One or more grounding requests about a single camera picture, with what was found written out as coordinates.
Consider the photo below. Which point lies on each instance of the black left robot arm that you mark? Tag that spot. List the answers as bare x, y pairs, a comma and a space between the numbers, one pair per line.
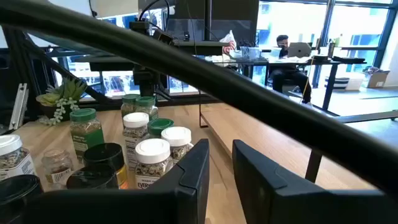
146, 79

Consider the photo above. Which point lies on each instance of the cork-lid saffron jar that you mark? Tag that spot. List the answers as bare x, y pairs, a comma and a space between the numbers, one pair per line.
57, 166

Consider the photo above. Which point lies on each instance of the person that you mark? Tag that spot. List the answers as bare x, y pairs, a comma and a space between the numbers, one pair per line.
289, 77

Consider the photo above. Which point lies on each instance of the wooden shelf black frame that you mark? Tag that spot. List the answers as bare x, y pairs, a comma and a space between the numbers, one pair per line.
264, 137

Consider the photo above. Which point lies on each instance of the black rig frame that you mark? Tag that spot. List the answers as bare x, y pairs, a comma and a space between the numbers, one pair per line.
9, 81

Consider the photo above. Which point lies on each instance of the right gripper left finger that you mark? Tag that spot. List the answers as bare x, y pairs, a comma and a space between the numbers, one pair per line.
186, 186

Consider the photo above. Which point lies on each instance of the black-lid yellow spice jar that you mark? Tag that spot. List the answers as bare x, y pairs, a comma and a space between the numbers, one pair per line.
104, 154
15, 196
91, 179

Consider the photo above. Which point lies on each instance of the dark panel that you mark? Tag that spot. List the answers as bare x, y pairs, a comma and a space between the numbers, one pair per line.
224, 12

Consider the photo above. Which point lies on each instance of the cardboard box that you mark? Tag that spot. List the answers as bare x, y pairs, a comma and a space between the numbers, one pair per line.
377, 80

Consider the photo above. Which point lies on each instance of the black background table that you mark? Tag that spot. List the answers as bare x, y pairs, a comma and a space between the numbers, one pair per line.
211, 46

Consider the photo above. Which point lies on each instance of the black office desk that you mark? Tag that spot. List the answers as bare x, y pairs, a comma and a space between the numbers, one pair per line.
330, 87

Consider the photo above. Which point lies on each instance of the artificial succulent in pot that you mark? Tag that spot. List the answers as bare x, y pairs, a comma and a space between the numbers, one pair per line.
59, 99

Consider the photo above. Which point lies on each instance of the silver laptop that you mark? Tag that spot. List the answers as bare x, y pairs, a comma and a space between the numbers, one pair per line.
299, 49

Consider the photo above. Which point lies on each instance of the white storage bin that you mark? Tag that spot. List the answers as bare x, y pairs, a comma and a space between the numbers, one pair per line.
342, 83

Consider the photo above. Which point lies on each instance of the white-lid bagel seasoning jar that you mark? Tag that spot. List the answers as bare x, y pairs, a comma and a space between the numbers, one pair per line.
176, 136
136, 119
9, 144
152, 151

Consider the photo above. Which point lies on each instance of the white metal bracket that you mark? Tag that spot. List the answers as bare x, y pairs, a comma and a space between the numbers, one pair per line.
18, 105

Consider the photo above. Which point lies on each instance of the white plastic bag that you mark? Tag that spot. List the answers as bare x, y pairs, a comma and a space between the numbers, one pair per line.
229, 40

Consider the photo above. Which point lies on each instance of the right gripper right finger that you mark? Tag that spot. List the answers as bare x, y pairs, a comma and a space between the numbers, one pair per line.
264, 193

